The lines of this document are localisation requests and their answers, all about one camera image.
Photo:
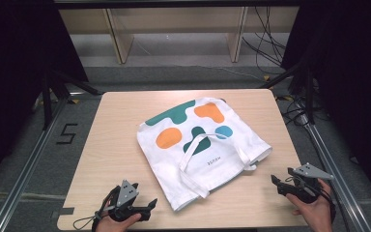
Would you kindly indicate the person's right hand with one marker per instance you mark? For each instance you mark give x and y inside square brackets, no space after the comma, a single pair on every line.
[319,214]

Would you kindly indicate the black metal stand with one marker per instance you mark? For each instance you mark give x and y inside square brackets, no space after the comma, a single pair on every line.
[47,100]
[308,96]

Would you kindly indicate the person's left hand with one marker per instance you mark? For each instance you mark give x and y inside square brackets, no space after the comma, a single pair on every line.
[116,226]

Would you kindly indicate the yellow tape piece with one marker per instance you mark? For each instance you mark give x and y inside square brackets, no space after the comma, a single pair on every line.
[74,101]
[286,98]
[267,78]

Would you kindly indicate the black curtain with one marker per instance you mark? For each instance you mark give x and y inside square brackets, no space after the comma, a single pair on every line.
[354,80]
[16,64]

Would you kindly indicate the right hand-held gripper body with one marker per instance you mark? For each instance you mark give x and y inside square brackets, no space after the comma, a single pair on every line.
[306,188]

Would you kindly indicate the grey tape piece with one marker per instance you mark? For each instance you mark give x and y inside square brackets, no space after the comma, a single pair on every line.
[66,211]

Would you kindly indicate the white tote bag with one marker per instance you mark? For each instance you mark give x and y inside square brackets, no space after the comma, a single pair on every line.
[177,161]

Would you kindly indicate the aluminium rail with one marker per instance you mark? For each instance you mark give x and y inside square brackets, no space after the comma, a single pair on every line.
[29,167]
[335,180]

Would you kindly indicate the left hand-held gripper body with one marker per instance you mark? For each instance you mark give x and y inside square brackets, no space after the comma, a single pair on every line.
[126,195]

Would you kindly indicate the light wooden shelf unit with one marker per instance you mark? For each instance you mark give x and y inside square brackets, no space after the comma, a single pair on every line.
[122,38]

